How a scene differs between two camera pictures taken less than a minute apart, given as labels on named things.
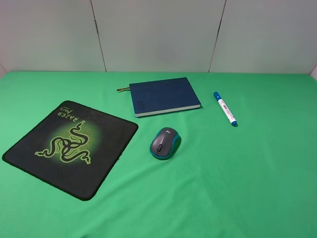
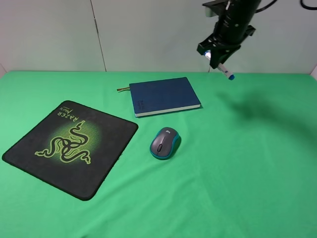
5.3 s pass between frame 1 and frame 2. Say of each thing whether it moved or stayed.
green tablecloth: stayed
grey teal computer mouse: stayed
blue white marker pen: moved
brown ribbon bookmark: stayed
